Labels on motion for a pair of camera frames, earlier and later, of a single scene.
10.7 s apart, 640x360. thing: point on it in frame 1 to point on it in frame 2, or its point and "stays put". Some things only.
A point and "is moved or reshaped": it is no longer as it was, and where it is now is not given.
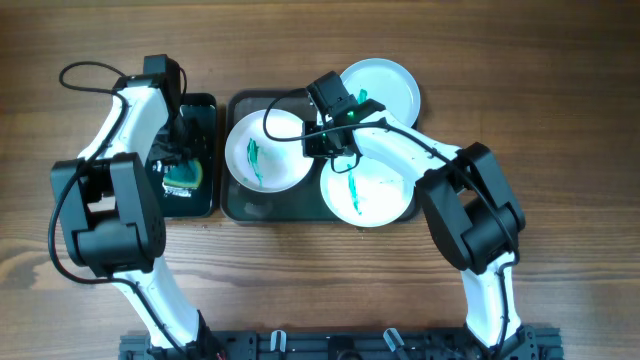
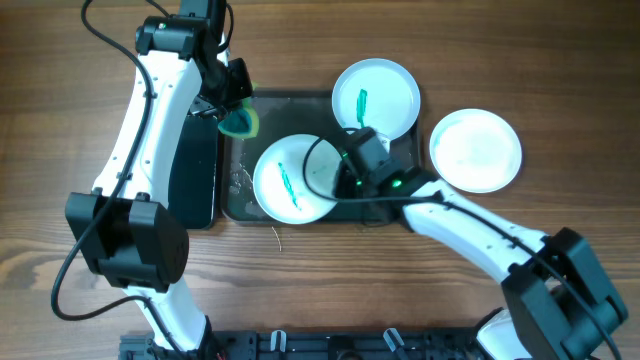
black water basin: x=200 y=117 stays put
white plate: x=263 y=163 to x=475 y=150
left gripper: x=173 y=151 to x=215 y=107
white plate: x=370 y=195 is moved or reshaped
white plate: x=387 y=82 stays put
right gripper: x=314 y=140 to x=345 y=178
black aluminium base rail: x=352 y=344 stays put
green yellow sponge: x=185 y=174 to x=241 y=123
